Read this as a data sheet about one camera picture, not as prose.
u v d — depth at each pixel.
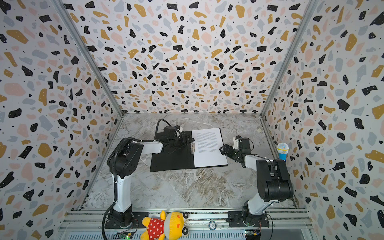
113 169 0.50
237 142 0.89
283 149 0.70
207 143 1.05
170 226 0.66
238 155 0.82
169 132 0.82
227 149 0.87
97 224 0.72
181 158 0.97
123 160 0.55
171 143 0.86
